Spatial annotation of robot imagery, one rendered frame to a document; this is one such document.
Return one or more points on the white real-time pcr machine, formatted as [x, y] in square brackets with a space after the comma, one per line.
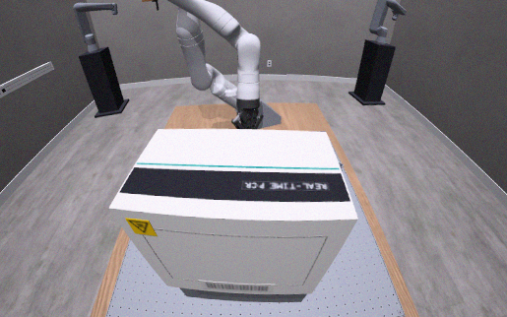
[263, 212]

